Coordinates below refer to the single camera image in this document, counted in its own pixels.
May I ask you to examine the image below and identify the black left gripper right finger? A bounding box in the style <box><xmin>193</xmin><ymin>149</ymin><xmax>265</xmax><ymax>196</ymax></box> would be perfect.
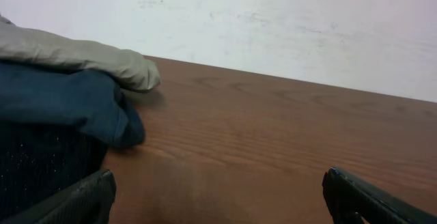
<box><xmin>322</xmin><ymin>167</ymin><xmax>436</xmax><ymax>224</ymax></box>

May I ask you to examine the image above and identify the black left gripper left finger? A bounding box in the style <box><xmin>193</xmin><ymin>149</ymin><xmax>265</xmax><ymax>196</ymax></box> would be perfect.
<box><xmin>2</xmin><ymin>170</ymin><xmax>117</xmax><ymax>224</ymax></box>

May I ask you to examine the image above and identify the black sparkly folded garment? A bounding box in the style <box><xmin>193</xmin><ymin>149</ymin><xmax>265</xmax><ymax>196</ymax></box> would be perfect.
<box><xmin>1</xmin><ymin>122</ymin><xmax>108</xmax><ymax>221</ymax></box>

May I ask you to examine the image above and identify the navy blue folded garment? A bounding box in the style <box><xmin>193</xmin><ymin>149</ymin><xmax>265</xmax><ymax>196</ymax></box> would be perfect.
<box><xmin>1</xmin><ymin>61</ymin><xmax>145</xmax><ymax>148</ymax></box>

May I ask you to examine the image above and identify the beige folded garment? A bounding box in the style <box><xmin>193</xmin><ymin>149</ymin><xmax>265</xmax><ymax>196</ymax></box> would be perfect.
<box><xmin>1</xmin><ymin>16</ymin><xmax>161</xmax><ymax>92</ymax></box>

